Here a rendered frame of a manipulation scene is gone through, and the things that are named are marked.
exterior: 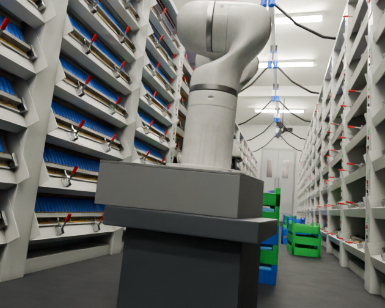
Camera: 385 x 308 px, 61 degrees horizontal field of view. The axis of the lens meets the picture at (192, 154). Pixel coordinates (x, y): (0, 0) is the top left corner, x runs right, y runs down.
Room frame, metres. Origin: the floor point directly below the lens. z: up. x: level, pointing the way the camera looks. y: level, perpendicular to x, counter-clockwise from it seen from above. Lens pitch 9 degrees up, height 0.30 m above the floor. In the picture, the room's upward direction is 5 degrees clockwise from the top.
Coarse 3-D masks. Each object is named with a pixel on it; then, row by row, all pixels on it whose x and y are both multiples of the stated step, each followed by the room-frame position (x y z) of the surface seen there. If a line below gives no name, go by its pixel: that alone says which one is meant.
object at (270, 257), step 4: (276, 248) 1.41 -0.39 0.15; (260, 252) 1.42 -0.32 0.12; (264, 252) 1.41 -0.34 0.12; (268, 252) 1.41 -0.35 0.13; (272, 252) 1.41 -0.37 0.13; (276, 252) 1.41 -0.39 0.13; (260, 256) 1.42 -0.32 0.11; (264, 256) 1.41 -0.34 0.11; (268, 256) 1.41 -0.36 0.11; (272, 256) 1.41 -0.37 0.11; (276, 256) 1.41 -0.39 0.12; (260, 260) 1.42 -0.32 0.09; (264, 260) 1.41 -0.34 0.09; (268, 260) 1.41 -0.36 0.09; (272, 260) 1.41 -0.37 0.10; (276, 260) 1.41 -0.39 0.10; (268, 264) 1.41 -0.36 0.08; (272, 264) 1.41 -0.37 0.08; (276, 264) 1.41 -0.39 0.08
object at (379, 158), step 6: (372, 150) 1.42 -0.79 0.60; (378, 150) 1.41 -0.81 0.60; (384, 150) 1.26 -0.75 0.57; (372, 156) 1.42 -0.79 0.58; (378, 156) 1.41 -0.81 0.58; (384, 156) 1.24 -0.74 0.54; (372, 162) 1.41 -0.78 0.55; (378, 162) 1.33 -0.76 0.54; (384, 162) 1.25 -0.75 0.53; (378, 168) 1.35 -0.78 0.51
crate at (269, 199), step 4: (276, 188) 1.41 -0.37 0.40; (280, 188) 1.41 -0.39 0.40; (264, 192) 1.41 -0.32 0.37; (276, 192) 1.41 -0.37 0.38; (264, 196) 1.42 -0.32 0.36; (268, 196) 1.41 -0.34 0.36; (272, 196) 1.41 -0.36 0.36; (276, 196) 1.41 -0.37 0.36; (264, 200) 1.42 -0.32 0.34; (268, 200) 1.41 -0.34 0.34; (272, 200) 1.41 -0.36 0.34; (276, 200) 1.41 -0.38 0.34; (264, 204) 1.42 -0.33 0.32; (268, 204) 1.41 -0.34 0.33; (272, 204) 1.41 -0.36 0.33; (276, 204) 1.41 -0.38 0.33
